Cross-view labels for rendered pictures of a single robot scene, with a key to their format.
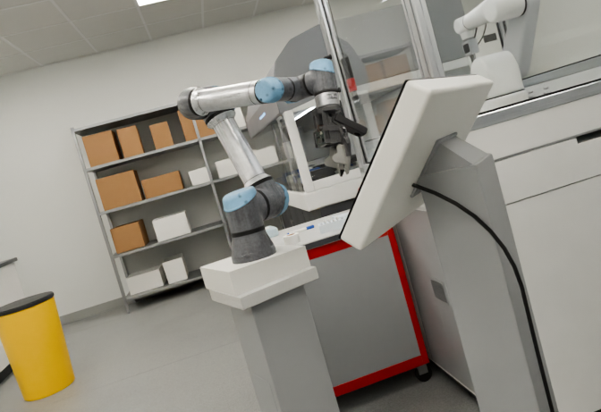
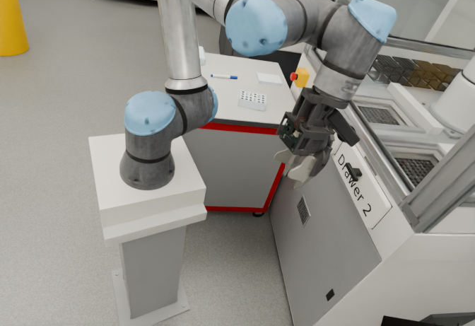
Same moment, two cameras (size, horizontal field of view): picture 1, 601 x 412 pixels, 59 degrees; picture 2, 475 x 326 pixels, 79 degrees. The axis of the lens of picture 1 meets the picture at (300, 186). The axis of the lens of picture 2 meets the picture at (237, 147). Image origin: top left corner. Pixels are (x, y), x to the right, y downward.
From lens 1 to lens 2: 123 cm
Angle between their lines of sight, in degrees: 37
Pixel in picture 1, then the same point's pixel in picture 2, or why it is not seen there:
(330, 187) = not seen: hidden behind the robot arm
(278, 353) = (138, 258)
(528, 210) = (433, 266)
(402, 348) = (252, 201)
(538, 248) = (410, 285)
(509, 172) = (455, 245)
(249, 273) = (128, 209)
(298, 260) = (191, 199)
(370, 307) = (246, 175)
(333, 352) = not seen: hidden behind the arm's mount
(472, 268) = not seen: outside the picture
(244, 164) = (177, 57)
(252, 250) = (143, 180)
